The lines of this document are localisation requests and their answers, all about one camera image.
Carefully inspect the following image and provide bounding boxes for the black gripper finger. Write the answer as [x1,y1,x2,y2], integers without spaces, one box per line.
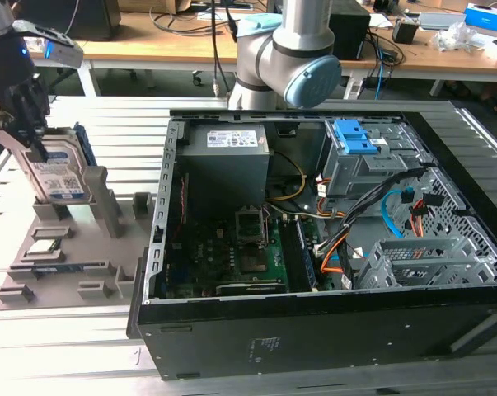
[7,73,52,163]

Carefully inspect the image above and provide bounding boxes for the hard disk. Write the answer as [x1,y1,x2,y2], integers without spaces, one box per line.
[20,122,97,205]

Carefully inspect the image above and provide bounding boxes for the grey disk bay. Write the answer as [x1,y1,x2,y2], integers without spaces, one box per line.
[354,237,497,290]

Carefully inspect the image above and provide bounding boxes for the wooden desk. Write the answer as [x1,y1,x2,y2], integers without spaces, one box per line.
[78,11,497,97]
[27,39,93,98]

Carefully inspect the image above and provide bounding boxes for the large black box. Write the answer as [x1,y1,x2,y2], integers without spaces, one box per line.
[15,0,121,41]

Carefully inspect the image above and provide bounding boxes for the silver CPU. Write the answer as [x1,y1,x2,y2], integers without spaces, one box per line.
[26,238,63,255]

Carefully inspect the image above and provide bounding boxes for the grey parts rack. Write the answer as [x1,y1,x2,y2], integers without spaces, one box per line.
[0,167,158,314]

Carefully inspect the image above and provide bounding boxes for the blue RAM stick on rack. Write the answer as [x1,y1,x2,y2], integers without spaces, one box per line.
[31,264,87,276]

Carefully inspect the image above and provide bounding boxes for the grey power supply unit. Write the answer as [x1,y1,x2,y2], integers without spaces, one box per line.
[177,123,272,207]

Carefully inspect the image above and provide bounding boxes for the green motherboard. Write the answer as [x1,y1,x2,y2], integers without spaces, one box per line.
[157,205,327,298]

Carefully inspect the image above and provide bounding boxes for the CPU socket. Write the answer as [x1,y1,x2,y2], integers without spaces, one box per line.
[234,204,270,247]

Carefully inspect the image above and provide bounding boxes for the motherboard chipset chip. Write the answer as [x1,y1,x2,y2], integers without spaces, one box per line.
[241,253,270,273]

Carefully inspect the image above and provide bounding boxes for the black graphics card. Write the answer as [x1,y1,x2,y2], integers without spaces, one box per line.
[214,278,289,296]

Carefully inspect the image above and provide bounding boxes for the black RAM stick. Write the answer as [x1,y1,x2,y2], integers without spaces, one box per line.
[279,218,311,292]

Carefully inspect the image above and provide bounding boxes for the blue installed RAM stick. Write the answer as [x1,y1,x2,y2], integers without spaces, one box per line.
[295,218,317,290]

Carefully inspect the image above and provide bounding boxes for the blue carrier in cage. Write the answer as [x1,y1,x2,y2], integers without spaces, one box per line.
[332,118,379,156]

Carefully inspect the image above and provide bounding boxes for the white power strip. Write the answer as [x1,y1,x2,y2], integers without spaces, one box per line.
[345,78,364,100]

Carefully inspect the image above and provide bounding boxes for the grey drive cage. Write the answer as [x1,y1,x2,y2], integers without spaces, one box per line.
[317,119,434,199]

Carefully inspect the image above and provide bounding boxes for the black speaker box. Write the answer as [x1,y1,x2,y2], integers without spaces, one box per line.
[329,12,372,61]

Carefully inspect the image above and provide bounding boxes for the black open PC case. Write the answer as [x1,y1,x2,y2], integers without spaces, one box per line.
[126,107,497,383]

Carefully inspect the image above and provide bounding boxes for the silver flat device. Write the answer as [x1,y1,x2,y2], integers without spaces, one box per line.
[419,11,467,30]

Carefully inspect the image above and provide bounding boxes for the clear plastic bag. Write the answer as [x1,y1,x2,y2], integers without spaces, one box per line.
[433,22,497,53]

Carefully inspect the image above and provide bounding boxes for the blue white carton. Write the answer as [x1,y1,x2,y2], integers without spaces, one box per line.
[464,2,497,32]

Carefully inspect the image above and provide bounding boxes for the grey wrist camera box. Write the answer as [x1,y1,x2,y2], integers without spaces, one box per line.
[12,19,85,69]

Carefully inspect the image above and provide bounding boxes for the black cables on desk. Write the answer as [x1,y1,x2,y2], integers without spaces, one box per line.
[148,4,241,39]

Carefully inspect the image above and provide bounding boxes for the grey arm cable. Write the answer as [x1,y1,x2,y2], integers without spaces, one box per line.
[209,0,237,97]

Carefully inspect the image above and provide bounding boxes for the yellow wires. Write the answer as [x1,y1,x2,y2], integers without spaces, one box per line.
[268,150,307,203]

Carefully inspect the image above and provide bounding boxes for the black cable bundle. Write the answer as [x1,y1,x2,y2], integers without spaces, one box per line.
[313,168,422,257]

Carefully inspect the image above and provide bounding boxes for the blue hanging cable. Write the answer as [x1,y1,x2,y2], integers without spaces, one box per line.
[374,45,388,100]

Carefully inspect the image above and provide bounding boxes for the blue data wire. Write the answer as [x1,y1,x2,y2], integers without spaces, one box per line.
[380,189,410,238]

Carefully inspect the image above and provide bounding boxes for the orange black power wire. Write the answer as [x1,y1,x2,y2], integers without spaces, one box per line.
[406,193,445,238]

